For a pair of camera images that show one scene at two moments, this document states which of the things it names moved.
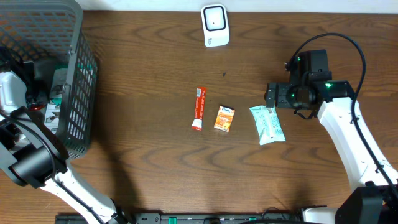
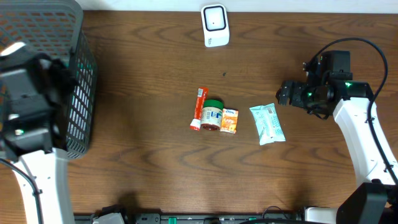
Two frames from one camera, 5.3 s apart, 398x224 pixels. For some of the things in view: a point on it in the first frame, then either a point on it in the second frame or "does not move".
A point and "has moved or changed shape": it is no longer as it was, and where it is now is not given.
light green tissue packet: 268,125 does not move
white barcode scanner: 215,25 does not move
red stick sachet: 201,97 does not move
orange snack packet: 224,118 has moved or changed shape
